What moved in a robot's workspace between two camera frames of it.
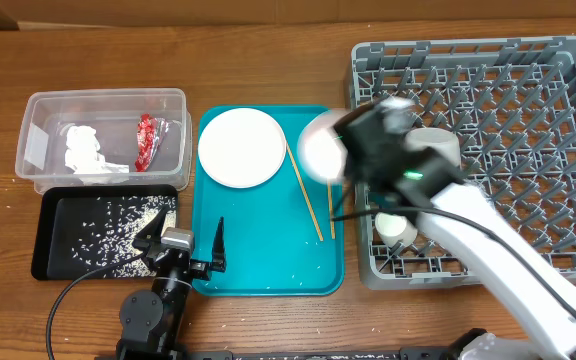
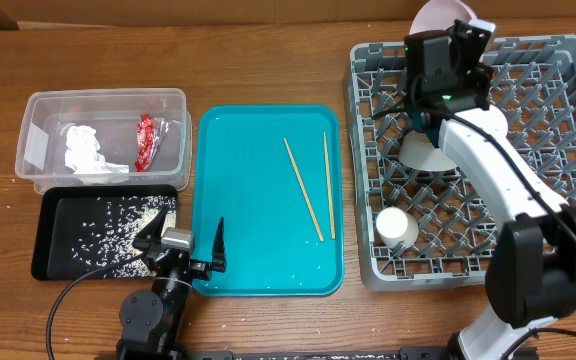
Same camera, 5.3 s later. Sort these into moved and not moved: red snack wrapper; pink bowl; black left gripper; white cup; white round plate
Moved: white round plate; pink bowl
Not moved: red snack wrapper; black left gripper; white cup
